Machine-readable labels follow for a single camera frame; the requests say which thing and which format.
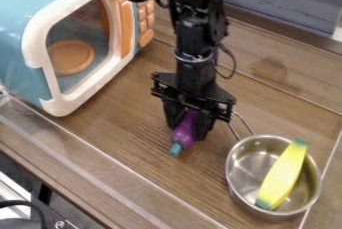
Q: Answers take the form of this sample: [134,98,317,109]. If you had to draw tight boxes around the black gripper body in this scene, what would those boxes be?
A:
[151,57,235,122]

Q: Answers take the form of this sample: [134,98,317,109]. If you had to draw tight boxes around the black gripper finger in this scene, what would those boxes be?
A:
[163,99,186,129]
[194,110,217,141]

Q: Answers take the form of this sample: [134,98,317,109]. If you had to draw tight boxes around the purple toy eggplant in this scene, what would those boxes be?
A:
[170,110,198,157]

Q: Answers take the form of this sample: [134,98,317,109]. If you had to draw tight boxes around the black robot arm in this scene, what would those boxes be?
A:
[128,0,235,141]

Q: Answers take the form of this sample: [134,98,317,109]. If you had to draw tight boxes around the yellow toy banana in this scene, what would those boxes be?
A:
[255,138,309,210]

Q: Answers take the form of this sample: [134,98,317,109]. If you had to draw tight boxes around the orange microwave turntable plate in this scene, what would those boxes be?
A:
[48,40,95,76]

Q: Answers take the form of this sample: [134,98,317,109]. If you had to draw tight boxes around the blue toy microwave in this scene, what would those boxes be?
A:
[0,0,155,117]

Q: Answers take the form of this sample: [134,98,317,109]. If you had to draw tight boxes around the silver pot with wire handle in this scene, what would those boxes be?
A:
[226,113,322,221]

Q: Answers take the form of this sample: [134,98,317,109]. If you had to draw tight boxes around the black cable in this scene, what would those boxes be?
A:
[0,199,47,229]

